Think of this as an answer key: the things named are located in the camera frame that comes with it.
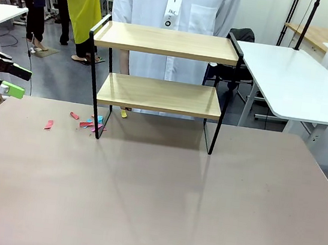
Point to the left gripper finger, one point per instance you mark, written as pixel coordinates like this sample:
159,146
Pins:
12,92
22,73

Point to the two-tier wood metal shelf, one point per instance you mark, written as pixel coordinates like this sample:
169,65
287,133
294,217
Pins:
162,42

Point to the person's right hand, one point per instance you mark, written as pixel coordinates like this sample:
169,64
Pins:
125,62

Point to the beige floor mat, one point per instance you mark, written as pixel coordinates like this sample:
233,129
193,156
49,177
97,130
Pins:
48,53

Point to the red rectangular paper scrap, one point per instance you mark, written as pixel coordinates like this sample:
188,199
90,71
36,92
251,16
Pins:
48,124

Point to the small white side table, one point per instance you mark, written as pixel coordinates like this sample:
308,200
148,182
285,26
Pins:
3,13

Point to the salmon paper scrap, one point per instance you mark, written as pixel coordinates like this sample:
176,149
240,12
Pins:
74,115

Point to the large red paper scrap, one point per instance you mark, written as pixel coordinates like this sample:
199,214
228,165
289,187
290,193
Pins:
86,124

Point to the teal paper scrap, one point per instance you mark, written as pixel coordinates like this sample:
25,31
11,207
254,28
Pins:
100,118

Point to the magenta paper scrap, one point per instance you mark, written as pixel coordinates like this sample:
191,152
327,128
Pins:
96,128

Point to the yellow paper scrap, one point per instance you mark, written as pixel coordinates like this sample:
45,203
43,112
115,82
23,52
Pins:
123,113

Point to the person in white lab coat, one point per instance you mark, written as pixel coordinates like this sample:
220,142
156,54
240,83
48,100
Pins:
155,3

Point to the black office chair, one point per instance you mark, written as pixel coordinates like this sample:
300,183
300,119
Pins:
245,35

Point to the large white side table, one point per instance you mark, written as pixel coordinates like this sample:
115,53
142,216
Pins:
288,75

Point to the black tripod stand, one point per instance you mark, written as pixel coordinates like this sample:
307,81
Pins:
288,21

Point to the black stand pole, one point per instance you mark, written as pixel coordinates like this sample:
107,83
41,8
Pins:
307,23

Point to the wooden background desk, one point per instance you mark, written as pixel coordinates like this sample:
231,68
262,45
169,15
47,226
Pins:
314,35

